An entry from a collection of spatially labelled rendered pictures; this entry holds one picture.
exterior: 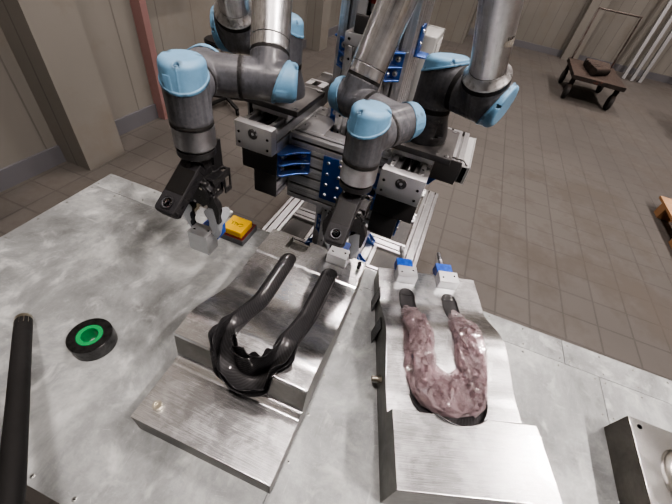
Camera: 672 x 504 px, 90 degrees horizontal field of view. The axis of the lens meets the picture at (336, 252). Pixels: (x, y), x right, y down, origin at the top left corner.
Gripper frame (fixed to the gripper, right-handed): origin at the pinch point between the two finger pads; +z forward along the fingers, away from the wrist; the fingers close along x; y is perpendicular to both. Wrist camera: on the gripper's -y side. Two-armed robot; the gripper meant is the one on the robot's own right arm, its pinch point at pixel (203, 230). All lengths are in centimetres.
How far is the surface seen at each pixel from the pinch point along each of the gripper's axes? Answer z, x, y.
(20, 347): 9.7, 16.4, -33.6
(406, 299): 10, -48, 11
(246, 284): 6.7, -13.3, -4.5
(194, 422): 8.9, -20.1, -32.4
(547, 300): 95, -140, 126
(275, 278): 7.0, -18.1, 0.2
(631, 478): 11, -96, -10
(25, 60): 29, 189, 95
